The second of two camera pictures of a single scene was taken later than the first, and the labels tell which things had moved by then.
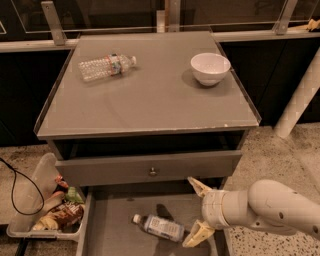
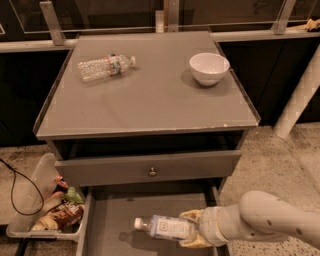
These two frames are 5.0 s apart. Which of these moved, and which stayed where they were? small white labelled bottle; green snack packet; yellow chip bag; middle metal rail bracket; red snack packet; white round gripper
Moved: white round gripper; small white labelled bottle
Stayed: green snack packet; red snack packet; yellow chip bag; middle metal rail bracket
